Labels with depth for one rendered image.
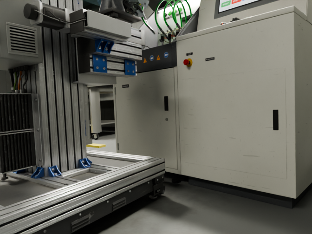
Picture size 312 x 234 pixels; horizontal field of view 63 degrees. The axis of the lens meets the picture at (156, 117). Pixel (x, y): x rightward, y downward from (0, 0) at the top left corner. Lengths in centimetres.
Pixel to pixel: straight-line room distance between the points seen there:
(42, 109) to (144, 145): 89
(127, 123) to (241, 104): 97
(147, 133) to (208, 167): 55
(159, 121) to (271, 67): 82
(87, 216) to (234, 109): 91
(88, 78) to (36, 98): 28
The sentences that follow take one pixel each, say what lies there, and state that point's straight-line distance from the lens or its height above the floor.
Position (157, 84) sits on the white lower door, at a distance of 181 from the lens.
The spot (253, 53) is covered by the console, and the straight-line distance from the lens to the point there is 144.
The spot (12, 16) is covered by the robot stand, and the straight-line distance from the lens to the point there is 127.
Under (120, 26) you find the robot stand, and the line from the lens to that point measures 127.
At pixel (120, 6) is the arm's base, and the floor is 108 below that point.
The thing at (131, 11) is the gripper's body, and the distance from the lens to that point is 207.
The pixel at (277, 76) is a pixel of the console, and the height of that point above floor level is 66.
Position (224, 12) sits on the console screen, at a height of 113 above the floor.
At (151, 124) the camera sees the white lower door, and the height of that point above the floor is 40.
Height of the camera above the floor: 56
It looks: 3 degrees down
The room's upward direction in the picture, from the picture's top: 2 degrees counter-clockwise
